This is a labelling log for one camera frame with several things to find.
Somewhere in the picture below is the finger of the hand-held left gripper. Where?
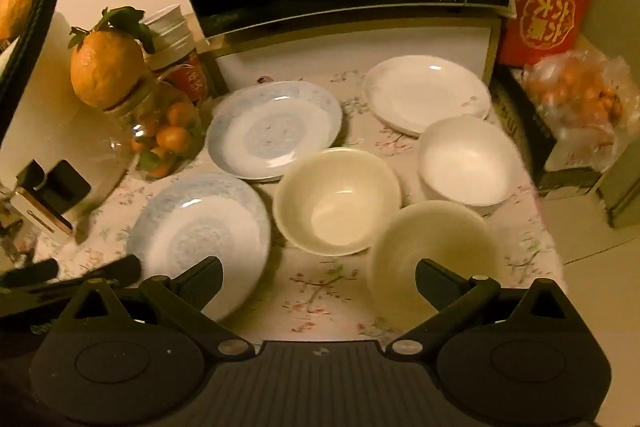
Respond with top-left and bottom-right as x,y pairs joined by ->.
0,258 -> 60,292
50,254 -> 142,297

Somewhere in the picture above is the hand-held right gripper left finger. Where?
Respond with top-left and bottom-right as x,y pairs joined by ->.
56,256 -> 257,357

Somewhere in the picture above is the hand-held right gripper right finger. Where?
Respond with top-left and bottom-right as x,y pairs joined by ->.
384,258 -> 585,357

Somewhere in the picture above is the cream bowl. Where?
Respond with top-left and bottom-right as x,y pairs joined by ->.
272,146 -> 403,257
366,200 -> 507,324

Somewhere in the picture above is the blue patterned plate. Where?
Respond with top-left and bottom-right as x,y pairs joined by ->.
204,80 -> 344,182
126,172 -> 272,309

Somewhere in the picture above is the white bowl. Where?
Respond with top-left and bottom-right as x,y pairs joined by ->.
417,116 -> 521,208

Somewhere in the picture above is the white swirl pattern plate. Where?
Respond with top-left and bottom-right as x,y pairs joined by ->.
362,55 -> 492,138

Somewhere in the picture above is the floral tablecloth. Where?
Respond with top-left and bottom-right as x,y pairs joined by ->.
30,66 -> 567,349

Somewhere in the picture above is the glass jar of kumquats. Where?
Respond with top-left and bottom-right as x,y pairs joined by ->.
104,76 -> 202,181

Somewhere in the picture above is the white air fryer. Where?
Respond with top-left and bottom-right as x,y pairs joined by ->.
0,11 -> 129,239

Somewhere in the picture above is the black box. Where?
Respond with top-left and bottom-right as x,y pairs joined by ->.
492,66 -> 602,194

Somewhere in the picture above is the large orange with leaves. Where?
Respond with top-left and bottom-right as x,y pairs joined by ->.
68,6 -> 157,108

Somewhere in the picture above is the plastic bag of oranges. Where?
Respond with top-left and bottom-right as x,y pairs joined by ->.
521,49 -> 627,174

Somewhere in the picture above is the red jar with white lid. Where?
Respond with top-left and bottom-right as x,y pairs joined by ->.
142,4 -> 212,104

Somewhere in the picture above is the white microwave stand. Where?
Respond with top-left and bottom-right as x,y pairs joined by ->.
207,13 -> 503,100

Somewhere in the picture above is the large orange fruit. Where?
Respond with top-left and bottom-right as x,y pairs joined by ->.
0,0 -> 37,42

